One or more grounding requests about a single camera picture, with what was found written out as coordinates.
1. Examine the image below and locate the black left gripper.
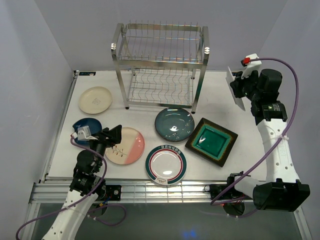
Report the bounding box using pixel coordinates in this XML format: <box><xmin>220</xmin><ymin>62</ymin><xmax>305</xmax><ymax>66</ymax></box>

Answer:
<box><xmin>86</xmin><ymin>124</ymin><xmax>122</xmax><ymax>172</ymax></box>

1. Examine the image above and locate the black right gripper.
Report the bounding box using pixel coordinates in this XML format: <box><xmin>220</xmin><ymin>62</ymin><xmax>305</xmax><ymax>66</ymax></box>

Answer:
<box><xmin>230</xmin><ymin>68</ymin><xmax>261</xmax><ymax>102</ymax></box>

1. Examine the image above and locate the red and teal floral plate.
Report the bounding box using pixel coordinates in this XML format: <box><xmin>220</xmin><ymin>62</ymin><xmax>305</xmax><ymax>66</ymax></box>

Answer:
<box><xmin>225</xmin><ymin>66</ymin><xmax>246</xmax><ymax>112</ymax></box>

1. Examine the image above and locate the dark teal floral plate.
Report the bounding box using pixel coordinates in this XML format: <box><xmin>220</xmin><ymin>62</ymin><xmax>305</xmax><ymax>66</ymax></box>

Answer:
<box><xmin>154</xmin><ymin>107</ymin><xmax>195</xmax><ymax>143</ymax></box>

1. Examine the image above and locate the green square plate dark rim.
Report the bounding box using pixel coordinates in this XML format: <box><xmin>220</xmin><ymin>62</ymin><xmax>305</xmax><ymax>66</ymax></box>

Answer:
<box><xmin>185</xmin><ymin>117</ymin><xmax>238</xmax><ymax>168</ymax></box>

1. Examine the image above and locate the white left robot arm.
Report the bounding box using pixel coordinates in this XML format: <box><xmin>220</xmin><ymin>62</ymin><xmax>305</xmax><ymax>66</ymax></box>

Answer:
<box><xmin>42</xmin><ymin>125</ymin><xmax>122</xmax><ymax>240</ymax></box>

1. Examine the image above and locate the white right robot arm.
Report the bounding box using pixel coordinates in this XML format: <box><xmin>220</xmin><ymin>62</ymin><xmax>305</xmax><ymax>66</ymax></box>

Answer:
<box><xmin>225</xmin><ymin>69</ymin><xmax>310</xmax><ymax>212</ymax></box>

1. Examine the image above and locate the dark blue leaf-shaped dish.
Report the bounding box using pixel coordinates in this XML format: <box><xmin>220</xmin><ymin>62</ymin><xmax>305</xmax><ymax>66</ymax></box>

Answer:
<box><xmin>72</xmin><ymin>117</ymin><xmax>102</xmax><ymax>147</ymax></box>

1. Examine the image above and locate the two-tier steel dish rack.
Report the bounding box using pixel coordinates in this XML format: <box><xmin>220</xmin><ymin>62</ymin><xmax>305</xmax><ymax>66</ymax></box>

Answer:
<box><xmin>110</xmin><ymin>22</ymin><xmax>211</xmax><ymax>114</ymax></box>

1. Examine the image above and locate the cream and pink plate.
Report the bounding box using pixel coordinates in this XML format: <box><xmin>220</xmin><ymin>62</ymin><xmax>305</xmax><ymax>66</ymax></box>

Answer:
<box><xmin>104</xmin><ymin>127</ymin><xmax>145</xmax><ymax>165</ymax></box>

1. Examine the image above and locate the cream round plate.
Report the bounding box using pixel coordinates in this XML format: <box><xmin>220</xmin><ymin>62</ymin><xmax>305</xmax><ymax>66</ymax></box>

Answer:
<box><xmin>78</xmin><ymin>86</ymin><xmax>113</xmax><ymax>115</ymax></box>

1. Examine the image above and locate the white plate green red rim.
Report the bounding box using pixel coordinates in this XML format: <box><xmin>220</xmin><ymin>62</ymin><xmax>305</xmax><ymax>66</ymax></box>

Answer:
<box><xmin>145</xmin><ymin>144</ymin><xmax>187</xmax><ymax>186</ymax></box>

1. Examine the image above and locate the left corner table label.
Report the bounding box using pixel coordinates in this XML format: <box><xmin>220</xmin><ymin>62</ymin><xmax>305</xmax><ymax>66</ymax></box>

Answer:
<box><xmin>78</xmin><ymin>71</ymin><xmax>96</xmax><ymax>76</ymax></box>

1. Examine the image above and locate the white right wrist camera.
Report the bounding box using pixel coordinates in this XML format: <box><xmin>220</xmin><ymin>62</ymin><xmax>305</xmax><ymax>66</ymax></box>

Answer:
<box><xmin>241</xmin><ymin>53</ymin><xmax>262</xmax><ymax>79</ymax></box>

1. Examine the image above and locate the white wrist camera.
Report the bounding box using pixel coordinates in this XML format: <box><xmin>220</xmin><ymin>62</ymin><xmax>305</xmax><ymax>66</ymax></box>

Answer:
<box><xmin>241</xmin><ymin>53</ymin><xmax>262</xmax><ymax>79</ymax></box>
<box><xmin>71</xmin><ymin>125</ymin><xmax>97</xmax><ymax>141</ymax></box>

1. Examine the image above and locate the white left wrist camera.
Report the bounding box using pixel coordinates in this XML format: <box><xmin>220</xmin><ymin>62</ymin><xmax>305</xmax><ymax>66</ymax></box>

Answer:
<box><xmin>71</xmin><ymin>125</ymin><xmax>97</xmax><ymax>141</ymax></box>

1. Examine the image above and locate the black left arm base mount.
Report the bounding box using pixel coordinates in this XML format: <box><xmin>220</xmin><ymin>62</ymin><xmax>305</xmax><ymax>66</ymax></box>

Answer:
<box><xmin>98</xmin><ymin>185</ymin><xmax>122</xmax><ymax>201</ymax></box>

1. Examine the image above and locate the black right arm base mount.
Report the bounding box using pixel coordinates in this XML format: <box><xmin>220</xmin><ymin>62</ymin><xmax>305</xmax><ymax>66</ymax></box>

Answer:
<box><xmin>203</xmin><ymin>184</ymin><xmax>243</xmax><ymax>200</ymax></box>

